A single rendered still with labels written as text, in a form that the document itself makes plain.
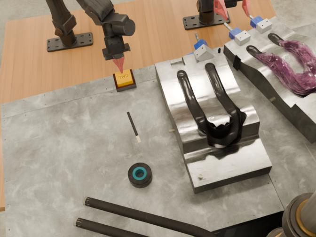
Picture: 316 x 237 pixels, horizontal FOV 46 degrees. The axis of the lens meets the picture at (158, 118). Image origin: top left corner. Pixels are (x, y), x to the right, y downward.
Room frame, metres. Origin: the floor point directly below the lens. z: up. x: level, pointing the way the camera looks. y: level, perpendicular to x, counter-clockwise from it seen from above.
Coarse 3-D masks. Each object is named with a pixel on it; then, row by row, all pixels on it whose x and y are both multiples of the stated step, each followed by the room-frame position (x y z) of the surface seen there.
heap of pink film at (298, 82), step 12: (288, 48) 0.86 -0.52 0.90; (300, 48) 0.84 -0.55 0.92; (264, 60) 0.83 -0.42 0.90; (276, 60) 0.80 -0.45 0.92; (300, 60) 0.80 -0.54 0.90; (312, 60) 0.79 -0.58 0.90; (276, 72) 0.76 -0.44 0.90; (288, 72) 0.75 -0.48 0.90; (312, 72) 0.74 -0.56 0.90; (288, 84) 0.72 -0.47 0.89; (300, 84) 0.71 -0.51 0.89; (312, 84) 0.69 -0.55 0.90
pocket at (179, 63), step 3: (177, 60) 0.91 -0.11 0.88; (180, 60) 0.91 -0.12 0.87; (183, 60) 0.90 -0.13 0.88; (171, 63) 0.91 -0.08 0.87; (174, 63) 0.91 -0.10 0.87; (177, 63) 0.91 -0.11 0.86; (180, 63) 0.91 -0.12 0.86; (183, 63) 0.90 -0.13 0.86; (171, 66) 0.90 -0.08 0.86; (174, 66) 0.90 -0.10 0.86; (177, 66) 0.89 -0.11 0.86; (180, 66) 0.89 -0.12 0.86
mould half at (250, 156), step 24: (216, 48) 0.93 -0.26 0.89; (168, 72) 0.85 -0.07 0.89; (192, 72) 0.83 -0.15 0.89; (168, 96) 0.75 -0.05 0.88; (240, 96) 0.69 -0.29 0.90; (192, 120) 0.61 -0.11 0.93; (216, 120) 0.59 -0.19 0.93; (192, 144) 0.54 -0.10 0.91; (240, 144) 0.53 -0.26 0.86; (192, 168) 0.47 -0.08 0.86; (216, 168) 0.46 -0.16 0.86; (240, 168) 0.45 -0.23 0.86; (264, 168) 0.44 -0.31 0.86
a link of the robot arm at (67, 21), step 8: (48, 0) 1.14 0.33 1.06; (56, 0) 1.14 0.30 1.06; (56, 8) 1.13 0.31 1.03; (64, 8) 1.15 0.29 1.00; (56, 16) 1.13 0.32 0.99; (64, 16) 1.14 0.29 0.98; (72, 16) 1.16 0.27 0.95; (56, 24) 1.14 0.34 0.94; (64, 24) 1.12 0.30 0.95; (72, 24) 1.15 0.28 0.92; (64, 32) 1.12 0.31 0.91
